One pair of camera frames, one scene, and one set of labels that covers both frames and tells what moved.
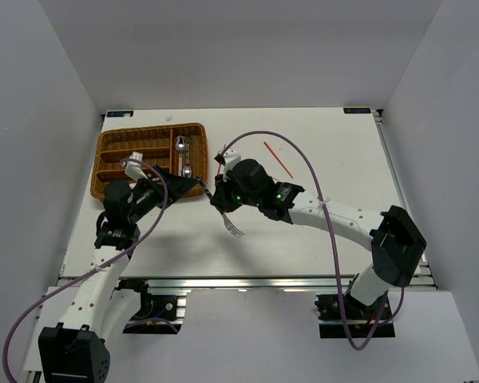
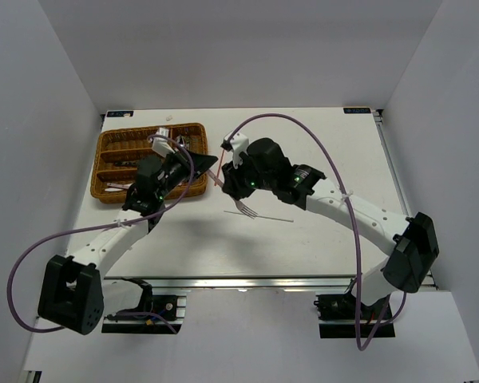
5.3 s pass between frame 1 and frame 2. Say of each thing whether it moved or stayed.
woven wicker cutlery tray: stayed
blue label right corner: stayed
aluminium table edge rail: stayed
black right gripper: moved
